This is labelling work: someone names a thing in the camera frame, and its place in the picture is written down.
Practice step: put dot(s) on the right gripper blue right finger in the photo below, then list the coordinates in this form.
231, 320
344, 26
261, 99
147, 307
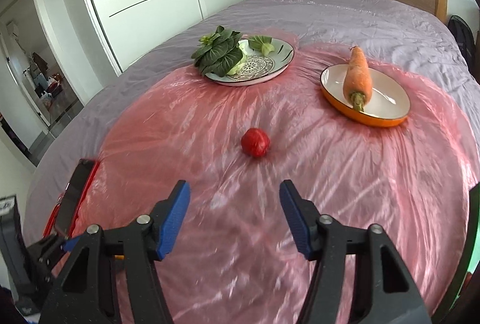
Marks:
321, 240

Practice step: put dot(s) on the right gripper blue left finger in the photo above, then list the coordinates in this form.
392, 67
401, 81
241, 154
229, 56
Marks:
148, 243

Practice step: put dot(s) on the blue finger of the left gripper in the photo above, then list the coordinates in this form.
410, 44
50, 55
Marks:
70, 244
47, 252

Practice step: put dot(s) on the red black phone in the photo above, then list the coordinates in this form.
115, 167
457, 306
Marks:
62, 220

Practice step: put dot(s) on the pink plastic sheet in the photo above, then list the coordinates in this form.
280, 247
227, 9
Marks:
234, 260

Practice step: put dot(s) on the small red fruit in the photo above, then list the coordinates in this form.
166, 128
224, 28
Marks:
255, 143

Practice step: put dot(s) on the orange white plate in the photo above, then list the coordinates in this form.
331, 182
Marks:
388, 107

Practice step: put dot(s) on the green metallic tray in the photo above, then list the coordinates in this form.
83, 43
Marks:
454, 289

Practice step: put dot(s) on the carrot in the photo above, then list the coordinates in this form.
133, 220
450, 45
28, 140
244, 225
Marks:
358, 84

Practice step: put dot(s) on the patterned white plate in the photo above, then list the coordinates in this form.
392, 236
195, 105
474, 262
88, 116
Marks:
264, 58

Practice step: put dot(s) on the bok choy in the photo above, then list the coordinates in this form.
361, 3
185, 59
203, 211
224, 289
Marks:
224, 52

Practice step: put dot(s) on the black backpack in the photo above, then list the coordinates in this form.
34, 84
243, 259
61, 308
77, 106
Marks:
464, 39

